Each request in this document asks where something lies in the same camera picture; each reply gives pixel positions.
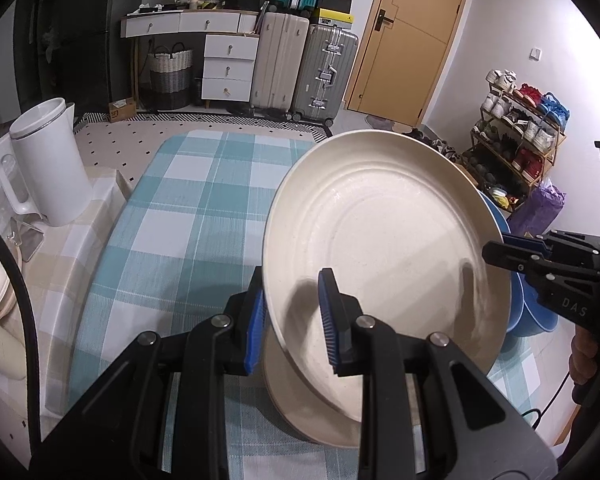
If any person's right hand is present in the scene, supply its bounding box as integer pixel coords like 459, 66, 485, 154
569, 326, 598, 386

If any teal plaid tablecloth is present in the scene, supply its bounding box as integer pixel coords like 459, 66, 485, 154
68, 129, 537, 480

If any purple bag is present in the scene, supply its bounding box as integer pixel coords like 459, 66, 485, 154
508, 179, 567, 236

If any woven laundry basket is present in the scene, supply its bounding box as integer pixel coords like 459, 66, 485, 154
148, 42, 193, 110

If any wooden shoe rack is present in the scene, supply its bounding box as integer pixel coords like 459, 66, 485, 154
460, 84, 567, 214

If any black cable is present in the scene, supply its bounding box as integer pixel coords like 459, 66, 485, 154
0, 212, 42, 443

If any wooden door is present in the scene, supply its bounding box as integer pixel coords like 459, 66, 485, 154
346, 0, 467, 126

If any beige plaid tablecloth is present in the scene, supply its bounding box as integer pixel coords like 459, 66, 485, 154
22, 167, 131, 434

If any blue bowl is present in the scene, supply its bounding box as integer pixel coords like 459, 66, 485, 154
477, 190, 560, 337

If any white electric kettle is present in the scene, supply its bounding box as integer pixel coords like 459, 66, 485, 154
0, 98, 93, 226

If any silver suitcase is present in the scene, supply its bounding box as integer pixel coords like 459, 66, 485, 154
291, 24, 358, 127

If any brown cardboard box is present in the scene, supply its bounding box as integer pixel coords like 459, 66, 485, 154
108, 98, 137, 122

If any cream plate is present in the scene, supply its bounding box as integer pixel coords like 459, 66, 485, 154
262, 327, 361, 448
262, 130, 510, 420

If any dotted beige rug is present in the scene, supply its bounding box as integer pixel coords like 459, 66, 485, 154
72, 110, 335, 187

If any white drawer desk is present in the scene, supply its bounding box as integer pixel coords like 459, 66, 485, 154
121, 10, 259, 103

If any beige suitcase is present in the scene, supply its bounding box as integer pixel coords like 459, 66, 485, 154
250, 12, 310, 113

